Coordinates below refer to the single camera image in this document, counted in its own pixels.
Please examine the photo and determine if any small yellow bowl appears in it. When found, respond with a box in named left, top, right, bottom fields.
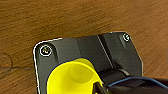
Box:
left=46, top=58, right=103, bottom=94

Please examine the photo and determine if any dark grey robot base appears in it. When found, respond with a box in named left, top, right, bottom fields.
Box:
left=32, top=31, right=145, bottom=94

